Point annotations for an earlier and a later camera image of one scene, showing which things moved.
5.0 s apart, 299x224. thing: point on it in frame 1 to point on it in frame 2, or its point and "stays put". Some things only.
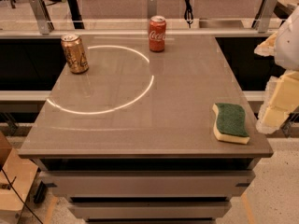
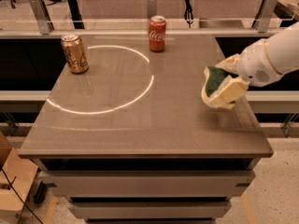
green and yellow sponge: (230, 124) to (215, 77)
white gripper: (289, 46) to (256, 64)
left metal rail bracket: (41, 14) stays put
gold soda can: (75, 53) stays put
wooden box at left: (19, 174) stays put
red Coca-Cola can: (157, 32) stays put
